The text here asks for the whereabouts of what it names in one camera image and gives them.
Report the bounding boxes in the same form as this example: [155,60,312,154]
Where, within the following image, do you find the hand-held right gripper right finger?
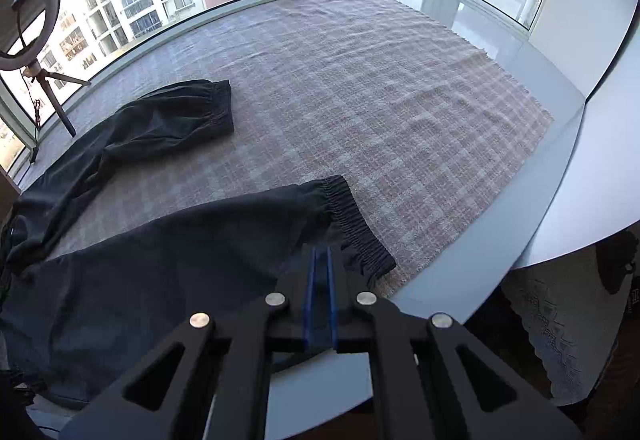
[325,247,586,440]

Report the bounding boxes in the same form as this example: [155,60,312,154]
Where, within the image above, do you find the pink plaid blanket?
[10,0,556,301]

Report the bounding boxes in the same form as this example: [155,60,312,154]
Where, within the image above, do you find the dark object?
[595,230,640,296]

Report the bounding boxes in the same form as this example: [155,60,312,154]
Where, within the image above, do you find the dark grey pants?
[0,79,398,409]

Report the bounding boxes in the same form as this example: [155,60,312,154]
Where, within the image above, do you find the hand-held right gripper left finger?
[60,247,324,440]

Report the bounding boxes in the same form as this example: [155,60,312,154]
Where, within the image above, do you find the white ring light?
[0,0,62,71]

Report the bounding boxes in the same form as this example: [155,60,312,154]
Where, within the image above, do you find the white lace cloth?
[501,240,640,407]

